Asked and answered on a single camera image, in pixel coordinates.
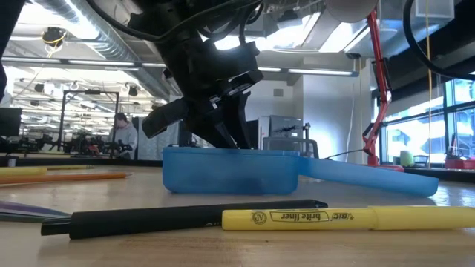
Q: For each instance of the black metal rig frame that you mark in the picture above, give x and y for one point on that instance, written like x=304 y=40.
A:
x=91 y=92

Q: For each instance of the office swivel chair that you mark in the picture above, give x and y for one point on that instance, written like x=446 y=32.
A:
x=289 y=144

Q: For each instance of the person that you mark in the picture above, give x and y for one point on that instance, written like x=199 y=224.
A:
x=126 y=135

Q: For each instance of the orange pencil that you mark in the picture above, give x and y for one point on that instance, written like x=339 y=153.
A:
x=55 y=178

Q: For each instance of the green container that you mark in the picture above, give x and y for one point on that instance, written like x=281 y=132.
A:
x=406 y=158

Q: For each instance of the blue translucent plastic supply box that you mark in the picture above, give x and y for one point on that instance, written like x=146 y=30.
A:
x=230 y=174

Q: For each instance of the yellow pencil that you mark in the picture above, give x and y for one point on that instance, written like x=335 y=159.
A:
x=22 y=171

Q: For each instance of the yellow highlighter marker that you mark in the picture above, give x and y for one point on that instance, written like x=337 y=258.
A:
x=408 y=218

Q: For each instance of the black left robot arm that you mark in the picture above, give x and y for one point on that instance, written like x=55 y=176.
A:
x=159 y=15

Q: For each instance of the dark computer monitor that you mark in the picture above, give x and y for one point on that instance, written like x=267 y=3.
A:
x=10 y=121

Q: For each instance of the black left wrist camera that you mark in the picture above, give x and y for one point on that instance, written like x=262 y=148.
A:
x=163 y=118

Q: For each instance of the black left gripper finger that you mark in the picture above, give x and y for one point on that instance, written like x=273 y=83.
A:
x=215 y=131
x=242 y=122

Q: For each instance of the black aluminium table frame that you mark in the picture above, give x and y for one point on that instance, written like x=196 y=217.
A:
x=74 y=162

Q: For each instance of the grey metal cabinet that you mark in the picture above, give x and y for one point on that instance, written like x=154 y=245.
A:
x=285 y=126

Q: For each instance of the white ceiling light tube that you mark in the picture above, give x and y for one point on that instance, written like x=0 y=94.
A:
x=269 y=69
x=319 y=71
x=33 y=60
x=152 y=65
x=100 y=63

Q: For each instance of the red tub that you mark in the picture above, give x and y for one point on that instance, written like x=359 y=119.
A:
x=460 y=164

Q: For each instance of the red desk lamp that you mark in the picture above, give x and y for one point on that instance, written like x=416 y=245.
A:
x=380 y=66

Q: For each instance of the grey partition panel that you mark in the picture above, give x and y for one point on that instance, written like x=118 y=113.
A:
x=148 y=148

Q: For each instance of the long black pen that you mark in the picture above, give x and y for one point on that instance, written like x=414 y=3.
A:
x=148 y=220

